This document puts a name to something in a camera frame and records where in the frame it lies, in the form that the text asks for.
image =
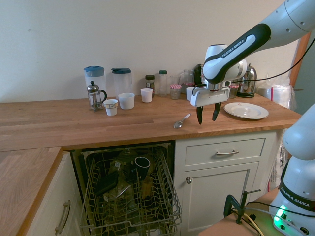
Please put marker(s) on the clear drinking glass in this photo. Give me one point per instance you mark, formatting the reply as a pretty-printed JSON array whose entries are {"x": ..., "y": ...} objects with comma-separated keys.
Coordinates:
[{"x": 175, "y": 79}]

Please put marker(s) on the dark spice jar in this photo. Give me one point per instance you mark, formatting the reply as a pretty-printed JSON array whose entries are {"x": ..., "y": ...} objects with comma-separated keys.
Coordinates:
[{"x": 150, "y": 82}]

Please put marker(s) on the stainless steel electric kettle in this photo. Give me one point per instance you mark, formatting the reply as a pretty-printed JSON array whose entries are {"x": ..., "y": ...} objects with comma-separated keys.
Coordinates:
[{"x": 249, "y": 83}]

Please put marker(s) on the white ribbed cup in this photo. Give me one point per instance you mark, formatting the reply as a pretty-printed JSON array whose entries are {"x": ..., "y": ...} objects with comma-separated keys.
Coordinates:
[{"x": 146, "y": 96}]

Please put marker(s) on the black mug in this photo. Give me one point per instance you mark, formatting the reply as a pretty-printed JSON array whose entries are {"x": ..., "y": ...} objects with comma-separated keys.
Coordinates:
[{"x": 142, "y": 167}]

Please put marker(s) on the built-in dishwasher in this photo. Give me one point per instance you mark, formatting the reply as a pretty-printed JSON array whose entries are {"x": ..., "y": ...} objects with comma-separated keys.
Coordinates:
[{"x": 78, "y": 167}]

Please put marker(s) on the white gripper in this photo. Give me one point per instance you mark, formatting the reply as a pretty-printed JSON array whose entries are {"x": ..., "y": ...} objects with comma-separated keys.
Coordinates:
[{"x": 211, "y": 97}]

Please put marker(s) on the plastic pitcher with blue lid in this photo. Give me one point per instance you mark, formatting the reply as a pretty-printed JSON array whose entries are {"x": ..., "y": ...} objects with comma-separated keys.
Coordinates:
[{"x": 94, "y": 73}]

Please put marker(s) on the plain white cup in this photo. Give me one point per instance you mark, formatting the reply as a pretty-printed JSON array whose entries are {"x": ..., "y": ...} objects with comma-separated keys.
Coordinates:
[{"x": 189, "y": 94}]

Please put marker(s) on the dark green C clamp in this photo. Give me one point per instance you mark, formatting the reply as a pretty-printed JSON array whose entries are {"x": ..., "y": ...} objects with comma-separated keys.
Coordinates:
[{"x": 230, "y": 199}]

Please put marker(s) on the clear jar with green lid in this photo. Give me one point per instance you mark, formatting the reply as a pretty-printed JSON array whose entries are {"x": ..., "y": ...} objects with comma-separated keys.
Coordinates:
[{"x": 163, "y": 83}]

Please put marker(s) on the jam jar red checked lid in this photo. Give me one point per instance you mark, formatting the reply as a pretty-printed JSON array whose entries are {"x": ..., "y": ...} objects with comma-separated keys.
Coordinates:
[
  {"x": 233, "y": 93},
  {"x": 176, "y": 92}
]

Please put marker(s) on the white plate with gold rim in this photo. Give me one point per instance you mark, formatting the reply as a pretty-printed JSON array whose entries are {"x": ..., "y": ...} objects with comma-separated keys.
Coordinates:
[{"x": 246, "y": 110}]

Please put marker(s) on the patterned paper cup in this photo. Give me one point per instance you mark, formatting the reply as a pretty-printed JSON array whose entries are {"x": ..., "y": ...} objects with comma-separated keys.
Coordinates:
[{"x": 110, "y": 109}]

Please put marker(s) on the glass French press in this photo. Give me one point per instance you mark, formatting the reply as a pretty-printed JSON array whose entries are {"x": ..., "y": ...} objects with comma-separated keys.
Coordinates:
[{"x": 93, "y": 98}]

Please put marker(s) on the plastic pitcher with teal lid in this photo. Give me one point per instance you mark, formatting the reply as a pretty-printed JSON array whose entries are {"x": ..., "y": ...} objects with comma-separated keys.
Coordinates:
[{"x": 122, "y": 81}]

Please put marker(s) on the white kitchen cabinet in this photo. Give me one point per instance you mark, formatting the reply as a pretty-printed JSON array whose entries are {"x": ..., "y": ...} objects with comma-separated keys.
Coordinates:
[
  {"x": 49, "y": 209},
  {"x": 221, "y": 196}
]

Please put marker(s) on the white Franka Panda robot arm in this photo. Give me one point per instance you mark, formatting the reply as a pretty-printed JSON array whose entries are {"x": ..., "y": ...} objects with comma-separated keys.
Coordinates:
[{"x": 236, "y": 54}]

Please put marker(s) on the black shaker bottle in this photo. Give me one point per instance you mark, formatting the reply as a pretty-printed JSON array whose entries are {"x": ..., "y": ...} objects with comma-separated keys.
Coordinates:
[{"x": 198, "y": 73}]

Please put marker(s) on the black plastic tray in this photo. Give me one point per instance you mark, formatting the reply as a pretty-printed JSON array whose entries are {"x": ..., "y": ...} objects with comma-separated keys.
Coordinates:
[{"x": 107, "y": 183}]

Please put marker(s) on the metal cabinet knob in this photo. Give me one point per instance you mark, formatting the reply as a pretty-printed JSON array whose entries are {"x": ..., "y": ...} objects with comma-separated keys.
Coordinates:
[{"x": 188, "y": 180}]

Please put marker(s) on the wide white mug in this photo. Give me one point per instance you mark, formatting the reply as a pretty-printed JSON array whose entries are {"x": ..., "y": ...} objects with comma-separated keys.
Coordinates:
[{"x": 126, "y": 102}]

